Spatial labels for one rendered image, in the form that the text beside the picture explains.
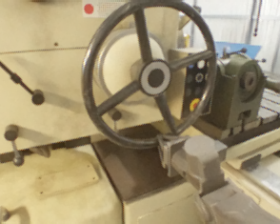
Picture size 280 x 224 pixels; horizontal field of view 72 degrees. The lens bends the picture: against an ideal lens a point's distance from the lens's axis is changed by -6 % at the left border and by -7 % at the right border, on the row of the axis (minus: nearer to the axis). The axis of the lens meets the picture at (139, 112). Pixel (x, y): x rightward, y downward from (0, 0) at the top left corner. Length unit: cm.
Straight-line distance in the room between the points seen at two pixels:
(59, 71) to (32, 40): 11
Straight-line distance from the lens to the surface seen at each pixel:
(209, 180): 42
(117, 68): 56
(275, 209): 113
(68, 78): 66
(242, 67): 95
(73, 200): 115
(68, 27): 64
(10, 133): 67
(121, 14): 43
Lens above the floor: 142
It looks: 24 degrees down
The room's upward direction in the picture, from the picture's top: 1 degrees clockwise
